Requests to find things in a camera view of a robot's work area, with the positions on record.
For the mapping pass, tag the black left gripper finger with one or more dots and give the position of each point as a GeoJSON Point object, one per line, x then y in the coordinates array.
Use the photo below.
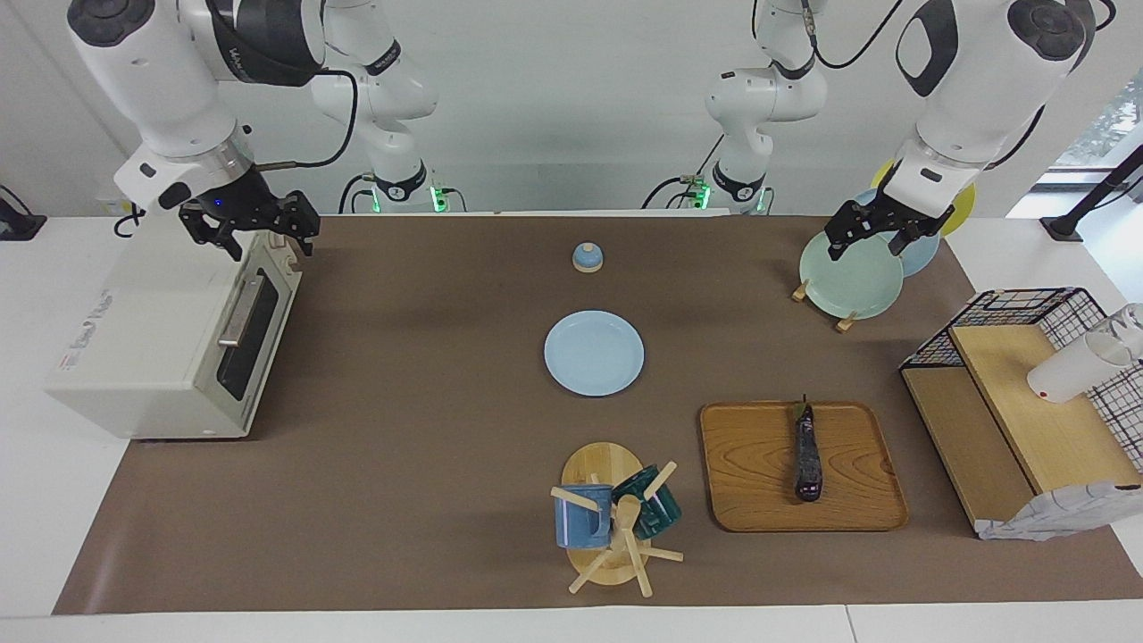
{"type": "Point", "coordinates": [911, 237]}
{"type": "Point", "coordinates": [850, 223]}

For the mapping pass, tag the white cup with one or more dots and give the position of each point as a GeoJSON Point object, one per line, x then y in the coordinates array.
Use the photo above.
{"type": "Point", "coordinates": [1067, 375]}

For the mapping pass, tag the black table clamp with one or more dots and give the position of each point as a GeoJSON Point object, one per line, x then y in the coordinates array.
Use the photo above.
{"type": "Point", "coordinates": [20, 225]}

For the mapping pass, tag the small blue call bell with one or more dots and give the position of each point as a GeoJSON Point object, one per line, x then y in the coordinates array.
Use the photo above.
{"type": "Point", "coordinates": [588, 259]}

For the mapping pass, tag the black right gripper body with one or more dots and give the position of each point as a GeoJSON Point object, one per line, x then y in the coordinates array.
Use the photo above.
{"type": "Point", "coordinates": [239, 207]}

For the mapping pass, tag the brown wooden tray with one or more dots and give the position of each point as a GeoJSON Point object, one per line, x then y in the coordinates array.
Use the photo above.
{"type": "Point", "coordinates": [750, 469]}

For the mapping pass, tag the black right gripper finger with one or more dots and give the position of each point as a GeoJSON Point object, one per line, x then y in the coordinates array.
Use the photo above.
{"type": "Point", "coordinates": [302, 219]}
{"type": "Point", "coordinates": [210, 228]}

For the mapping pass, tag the blue mug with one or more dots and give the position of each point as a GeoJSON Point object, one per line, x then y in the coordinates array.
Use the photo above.
{"type": "Point", "coordinates": [579, 522]}

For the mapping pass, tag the wooden mug tree stand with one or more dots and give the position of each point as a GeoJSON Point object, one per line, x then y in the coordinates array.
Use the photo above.
{"type": "Point", "coordinates": [600, 464]}

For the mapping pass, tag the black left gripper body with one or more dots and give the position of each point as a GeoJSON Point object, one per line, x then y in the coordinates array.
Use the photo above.
{"type": "Point", "coordinates": [893, 212]}

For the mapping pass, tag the cream toaster oven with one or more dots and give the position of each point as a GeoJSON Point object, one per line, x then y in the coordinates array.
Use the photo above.
{"type": "Point", "coordinates": [143, 339]}

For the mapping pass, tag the grey patterned cloth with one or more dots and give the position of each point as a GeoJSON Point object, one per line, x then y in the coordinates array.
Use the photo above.
{"type": "Point", "coordinates": [1054, 513]}

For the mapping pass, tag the dark green mug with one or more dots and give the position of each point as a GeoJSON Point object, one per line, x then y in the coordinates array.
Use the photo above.
{"type": "Point", "coordinates": [656, 513]}

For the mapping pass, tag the wooden plate rack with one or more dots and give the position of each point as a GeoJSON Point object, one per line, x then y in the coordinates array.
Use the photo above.
{"type": "Point", "coordinates": [845, 324]}

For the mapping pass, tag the clear glass cup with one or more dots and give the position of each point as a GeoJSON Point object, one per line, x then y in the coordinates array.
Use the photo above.
{"type": "Point", "coordinates": [1130, 326]}

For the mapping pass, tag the yellow plate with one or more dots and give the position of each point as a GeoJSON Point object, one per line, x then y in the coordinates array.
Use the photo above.
{"type": "Point", "coordinates": [964, 210]}

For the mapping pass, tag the light blue racked plate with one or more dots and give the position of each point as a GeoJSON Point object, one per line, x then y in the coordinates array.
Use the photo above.
{"type": "Point", "coordinates": [924, 257]}

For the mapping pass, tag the pale green plate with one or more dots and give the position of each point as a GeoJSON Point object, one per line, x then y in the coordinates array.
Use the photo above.
{"type": "Point", "coordinates": [848, 281]}

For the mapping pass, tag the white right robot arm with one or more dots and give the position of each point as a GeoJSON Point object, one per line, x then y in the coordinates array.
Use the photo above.
{"type": "Point", "coordinates": [152, 80]}

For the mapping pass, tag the black stand bracket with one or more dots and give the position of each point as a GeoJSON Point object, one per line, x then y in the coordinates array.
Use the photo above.
{"type": "Point", "coordinates": [1085, 207]}

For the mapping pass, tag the white wall socket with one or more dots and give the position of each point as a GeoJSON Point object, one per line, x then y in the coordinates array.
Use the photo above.
{"type": "Point", "coordinates": [112, 207]}

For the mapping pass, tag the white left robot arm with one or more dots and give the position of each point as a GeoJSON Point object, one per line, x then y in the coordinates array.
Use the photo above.
{"type": "Point", "coordinates": [973, 80]}

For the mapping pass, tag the light wooden shelf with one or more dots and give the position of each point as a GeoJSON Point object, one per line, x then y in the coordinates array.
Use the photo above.
{"type": "Point", "coordinates": [1045, 429]}

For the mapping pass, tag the dark purple eggplant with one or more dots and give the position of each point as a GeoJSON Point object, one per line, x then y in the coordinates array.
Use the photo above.
{"type": "Point", "coordinates": [808, 455]}

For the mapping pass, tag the brown table mat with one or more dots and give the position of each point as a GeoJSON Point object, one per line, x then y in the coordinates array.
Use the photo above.
{"type": "Point", "coordinates": [429, 375]}

